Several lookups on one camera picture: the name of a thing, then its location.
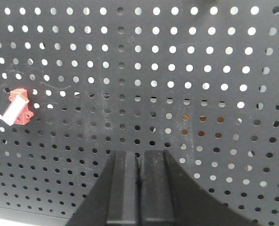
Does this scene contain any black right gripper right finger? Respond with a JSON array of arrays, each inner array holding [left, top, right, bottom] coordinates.
[[140, 150, 254, 226]]

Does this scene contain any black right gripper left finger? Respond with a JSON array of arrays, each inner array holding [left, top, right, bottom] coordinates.
[[67, 151, 139, 226]]

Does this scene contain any black perforated pegboard panel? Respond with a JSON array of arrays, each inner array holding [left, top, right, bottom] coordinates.
[[0, 0, 279, 226]]

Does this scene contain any red toggle switch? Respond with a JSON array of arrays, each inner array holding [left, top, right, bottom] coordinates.
[[0, 87, 34, 126]]

